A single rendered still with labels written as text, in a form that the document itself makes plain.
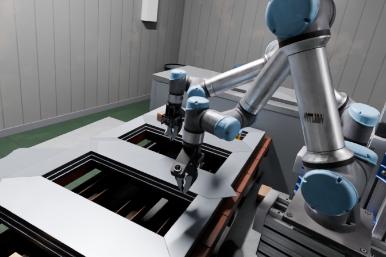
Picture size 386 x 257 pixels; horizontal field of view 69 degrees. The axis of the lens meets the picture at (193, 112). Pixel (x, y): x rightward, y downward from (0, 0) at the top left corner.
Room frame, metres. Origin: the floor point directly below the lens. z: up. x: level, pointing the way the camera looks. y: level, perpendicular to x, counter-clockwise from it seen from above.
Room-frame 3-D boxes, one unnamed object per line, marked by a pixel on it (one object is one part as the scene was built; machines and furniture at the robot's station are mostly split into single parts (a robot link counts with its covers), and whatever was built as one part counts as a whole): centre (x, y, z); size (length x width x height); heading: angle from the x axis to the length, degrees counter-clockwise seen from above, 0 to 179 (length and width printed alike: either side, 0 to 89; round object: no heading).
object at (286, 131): (1.86, -0.26, 0.51); 1.30 x 0.04 x 1.01; 67
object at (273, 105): (2.11, -0.37, 1.03); 1.30 x 0.60 x 0.04; 67
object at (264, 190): (1.24, -0.43, 0.71); 0.10 x 0.06 x 0.05; 158
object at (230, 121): (0.84, -0.10, 1.22); 0.11 x 0.11 x 0.08; 51
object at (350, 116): (1.13, -0.71, 1.20); 0.13 x 0.12 x 0.14; 179
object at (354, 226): (0.70, -0.45, 1.09); 0.15 x 0.15 x 0.10
